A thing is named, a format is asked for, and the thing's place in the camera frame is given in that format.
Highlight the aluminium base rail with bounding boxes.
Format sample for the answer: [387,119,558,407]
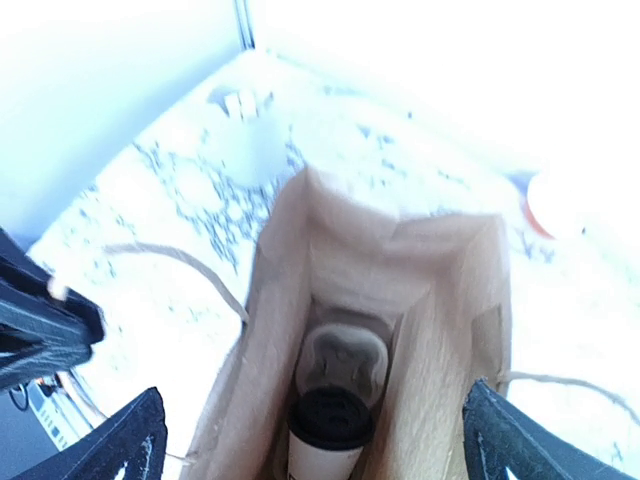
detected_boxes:
[26,372,106,451]

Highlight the brown cardboard cup carrier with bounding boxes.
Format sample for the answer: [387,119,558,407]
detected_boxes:
[295,323,389,407]

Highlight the black plastic cup lid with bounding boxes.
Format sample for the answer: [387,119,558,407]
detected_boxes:
[287,386,375,451]

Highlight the left aluminium frame post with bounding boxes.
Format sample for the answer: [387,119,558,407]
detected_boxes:
[233,0,255,50]

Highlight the white paper cup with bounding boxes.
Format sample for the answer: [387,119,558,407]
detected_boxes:
[287,431,364,480]

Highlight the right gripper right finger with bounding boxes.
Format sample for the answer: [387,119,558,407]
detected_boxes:
[462,378,635,479]

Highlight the white cylindrical straw holder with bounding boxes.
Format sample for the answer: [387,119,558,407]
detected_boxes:
[208,85,287,187]

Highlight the brown paper bag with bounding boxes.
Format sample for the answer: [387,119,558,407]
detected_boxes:
[107,168,639,479]

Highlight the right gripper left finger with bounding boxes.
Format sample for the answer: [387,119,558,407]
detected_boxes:
[24,387,168,479]

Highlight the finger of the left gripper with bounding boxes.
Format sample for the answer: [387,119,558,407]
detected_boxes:
[1,232,105,345]
[1,324,95,391]

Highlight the orange and white bowl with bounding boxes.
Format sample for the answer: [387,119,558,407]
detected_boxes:
[521,172,562,240]

